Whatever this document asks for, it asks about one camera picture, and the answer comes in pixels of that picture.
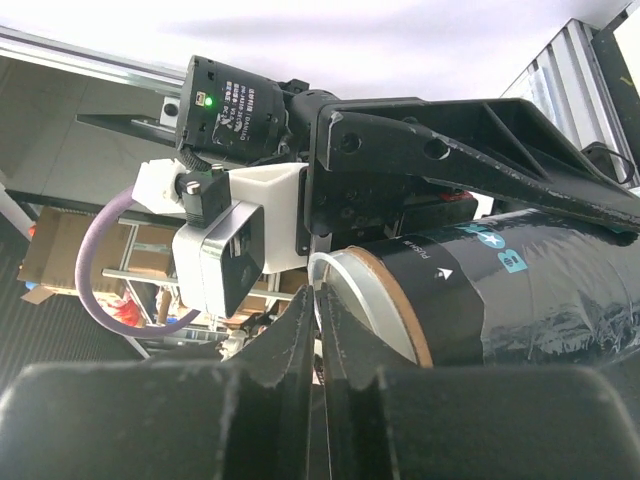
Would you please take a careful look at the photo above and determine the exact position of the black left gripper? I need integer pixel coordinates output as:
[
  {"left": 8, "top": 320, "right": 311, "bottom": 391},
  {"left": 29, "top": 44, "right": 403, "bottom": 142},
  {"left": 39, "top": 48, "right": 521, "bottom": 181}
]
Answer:
[{"left": 297, "top": 97, "right": 639, "bottom": 255}]

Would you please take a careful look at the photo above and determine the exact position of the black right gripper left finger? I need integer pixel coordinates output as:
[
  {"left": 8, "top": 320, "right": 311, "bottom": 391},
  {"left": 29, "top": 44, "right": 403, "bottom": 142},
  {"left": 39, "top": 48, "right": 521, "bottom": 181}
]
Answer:
[{"left": 1, "top": 287, "right": 314, "bottom": 479}]

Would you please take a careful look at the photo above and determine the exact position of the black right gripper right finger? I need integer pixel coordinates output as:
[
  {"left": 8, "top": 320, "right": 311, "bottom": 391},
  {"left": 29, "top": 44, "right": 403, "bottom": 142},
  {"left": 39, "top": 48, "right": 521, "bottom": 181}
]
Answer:
[{"left": 319, "top": 285, "right": 639, "bottom": 479}]

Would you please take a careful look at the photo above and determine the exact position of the black shuttlecock tube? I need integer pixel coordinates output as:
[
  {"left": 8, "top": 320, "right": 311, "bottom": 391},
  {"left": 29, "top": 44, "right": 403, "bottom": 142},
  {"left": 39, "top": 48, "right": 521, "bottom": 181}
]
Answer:
[{"left": 308, "top": 210, "right": 639, "bottom": 367}]

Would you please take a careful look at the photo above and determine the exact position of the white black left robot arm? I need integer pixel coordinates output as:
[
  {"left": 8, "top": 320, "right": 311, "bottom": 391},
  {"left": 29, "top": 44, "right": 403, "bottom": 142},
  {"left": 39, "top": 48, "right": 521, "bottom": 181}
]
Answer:
[{"left": 176, "top": 56, "right": 639, "bottom": 248}]

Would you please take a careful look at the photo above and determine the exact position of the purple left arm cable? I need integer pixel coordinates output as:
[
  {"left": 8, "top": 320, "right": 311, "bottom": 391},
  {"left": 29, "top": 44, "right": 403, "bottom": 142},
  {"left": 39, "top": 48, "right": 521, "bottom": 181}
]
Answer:
[{"left": 73, "top": 187, "right": 201, "bottom": 340}]

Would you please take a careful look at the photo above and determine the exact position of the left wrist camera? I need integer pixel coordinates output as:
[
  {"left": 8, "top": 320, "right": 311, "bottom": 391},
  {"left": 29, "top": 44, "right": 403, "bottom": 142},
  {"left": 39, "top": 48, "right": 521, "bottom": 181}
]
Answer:
[{"left": 132, "top": 159, "right": 307, "bottom": 318}]

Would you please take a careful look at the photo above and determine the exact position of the cardboard box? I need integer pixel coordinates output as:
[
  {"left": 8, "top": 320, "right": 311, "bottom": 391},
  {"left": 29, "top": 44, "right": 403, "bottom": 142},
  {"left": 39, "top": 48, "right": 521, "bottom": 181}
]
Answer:
[{"left": 17, "top": 207, "right": 176, "bottom": 301}]

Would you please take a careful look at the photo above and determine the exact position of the aluminium frame rail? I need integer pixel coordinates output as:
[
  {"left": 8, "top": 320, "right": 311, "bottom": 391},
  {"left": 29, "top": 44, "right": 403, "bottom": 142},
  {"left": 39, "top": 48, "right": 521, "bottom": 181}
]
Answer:
[{"left": 1, "top": 26, "right": 186, "bottom": 95}]

